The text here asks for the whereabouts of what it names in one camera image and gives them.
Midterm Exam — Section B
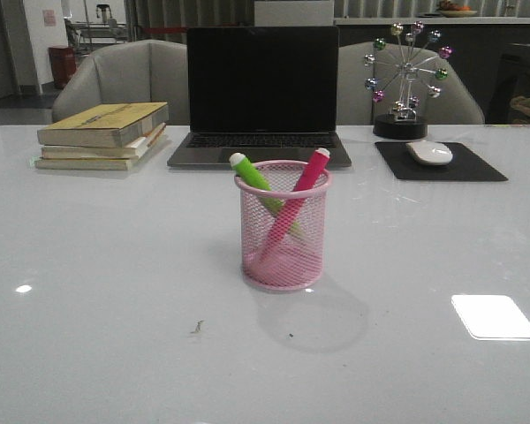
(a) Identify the green marker pen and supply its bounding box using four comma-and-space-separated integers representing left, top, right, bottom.
229, 152, 307, 242

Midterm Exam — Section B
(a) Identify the pink marker pen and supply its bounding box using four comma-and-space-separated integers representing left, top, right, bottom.
259, 148, 330, 261

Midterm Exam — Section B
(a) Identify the pink mesh pen holder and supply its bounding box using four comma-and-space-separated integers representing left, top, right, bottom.
234, 160, 332, 291

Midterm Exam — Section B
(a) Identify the grey laptop computer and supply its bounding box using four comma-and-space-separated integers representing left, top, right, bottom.
167, 26, 352, 169

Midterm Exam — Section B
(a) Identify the middle cream book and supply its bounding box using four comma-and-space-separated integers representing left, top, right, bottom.
42, 124, 166, 159

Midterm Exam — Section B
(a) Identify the cream book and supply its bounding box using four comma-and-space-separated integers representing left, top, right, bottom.
34, 138, 159, 170
42, 124, 166, 159

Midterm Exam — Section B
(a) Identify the bottom cream book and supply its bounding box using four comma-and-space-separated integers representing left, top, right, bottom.
34, 138, 159, 170

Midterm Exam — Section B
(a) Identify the right grey armchair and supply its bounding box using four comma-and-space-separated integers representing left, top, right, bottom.
337, 42, 485, 125

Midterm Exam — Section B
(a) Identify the grey armchair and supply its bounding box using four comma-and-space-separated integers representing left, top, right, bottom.
337, 42, 485, 125
52, 40, 190, 125

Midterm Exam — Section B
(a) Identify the white computer mouse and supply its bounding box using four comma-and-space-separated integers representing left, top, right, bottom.
405, 140, 453, 166

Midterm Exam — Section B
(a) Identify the top yellow book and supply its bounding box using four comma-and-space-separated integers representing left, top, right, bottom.
37, 102, 169, 148

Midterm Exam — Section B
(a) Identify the left grey armchair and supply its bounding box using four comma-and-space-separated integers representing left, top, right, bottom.
52, 40, 190, 125

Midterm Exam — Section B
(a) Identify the ferris wheel desk ornament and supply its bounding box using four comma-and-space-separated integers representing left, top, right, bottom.
363, 20, 453, 140

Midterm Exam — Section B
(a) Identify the black mouse pad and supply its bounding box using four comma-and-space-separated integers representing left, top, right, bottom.
375, 141, 508, 182

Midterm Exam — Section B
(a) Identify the red trash bin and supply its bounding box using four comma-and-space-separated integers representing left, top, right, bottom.
48, 46, 76, 89

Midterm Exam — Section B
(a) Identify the fruit bowl on counter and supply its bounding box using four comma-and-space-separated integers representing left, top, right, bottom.
436, 0, 477, 18

